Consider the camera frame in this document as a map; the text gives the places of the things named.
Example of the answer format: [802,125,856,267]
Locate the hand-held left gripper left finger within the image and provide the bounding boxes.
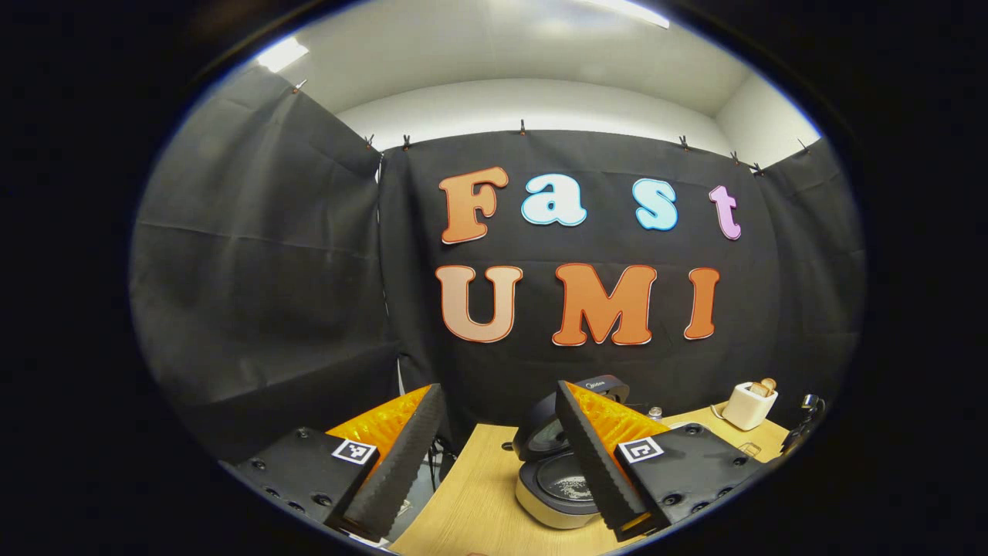
[220,382,448,544]

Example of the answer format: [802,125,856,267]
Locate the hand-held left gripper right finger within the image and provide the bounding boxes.
[554,378,765,543]

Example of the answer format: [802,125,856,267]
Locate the white rice grains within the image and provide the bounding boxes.
[552,473,597,501]

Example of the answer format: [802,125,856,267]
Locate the black and beige rice cooker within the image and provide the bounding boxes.
[512,375,631,531]

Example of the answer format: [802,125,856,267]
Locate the white toaster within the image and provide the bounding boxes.
[722,378,779,432]

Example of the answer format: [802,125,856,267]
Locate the black backdrop cloth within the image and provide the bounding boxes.
[127,66,865,464]

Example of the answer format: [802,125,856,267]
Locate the row of black cloth clips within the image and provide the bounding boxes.
[292,77,811,175]

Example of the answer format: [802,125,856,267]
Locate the ceiling light panel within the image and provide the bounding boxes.
[256,37,310,74]

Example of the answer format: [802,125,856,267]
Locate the black cable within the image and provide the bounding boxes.
[423,436,458,495]

